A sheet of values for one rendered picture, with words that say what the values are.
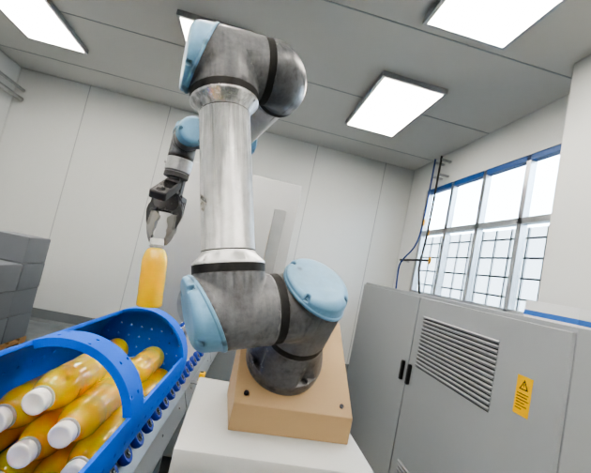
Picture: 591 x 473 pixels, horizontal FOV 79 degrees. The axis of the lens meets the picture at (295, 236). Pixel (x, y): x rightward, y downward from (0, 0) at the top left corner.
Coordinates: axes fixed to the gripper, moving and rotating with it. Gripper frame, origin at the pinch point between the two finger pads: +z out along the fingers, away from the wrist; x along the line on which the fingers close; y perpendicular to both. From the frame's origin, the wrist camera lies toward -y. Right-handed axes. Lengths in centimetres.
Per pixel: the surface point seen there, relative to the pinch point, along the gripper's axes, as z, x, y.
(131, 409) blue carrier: 31.1, -13.6, -35.6
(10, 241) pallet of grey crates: 33, 213, 263
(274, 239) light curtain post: -12, -33, 67
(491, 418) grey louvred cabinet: 43, -138, 43
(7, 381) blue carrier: 34.0, 13.4, -27.2
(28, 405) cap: 30, 1, -42
